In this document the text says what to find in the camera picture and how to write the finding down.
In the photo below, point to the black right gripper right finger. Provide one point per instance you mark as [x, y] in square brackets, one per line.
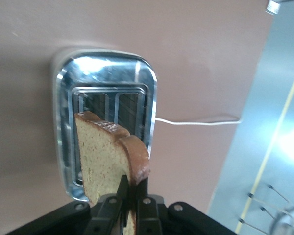
[148, 215]

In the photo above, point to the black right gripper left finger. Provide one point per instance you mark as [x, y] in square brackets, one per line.
[107, 213]

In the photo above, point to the brown bread slice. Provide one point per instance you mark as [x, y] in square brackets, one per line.
[103, 156]

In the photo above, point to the chrome and beige toaster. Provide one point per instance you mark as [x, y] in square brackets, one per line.
[63, 110]

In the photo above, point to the metal spoked stand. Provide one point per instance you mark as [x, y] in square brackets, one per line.
[289, 218]

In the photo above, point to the silver table corner bracket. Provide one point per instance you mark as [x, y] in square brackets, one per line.
[273, 7]

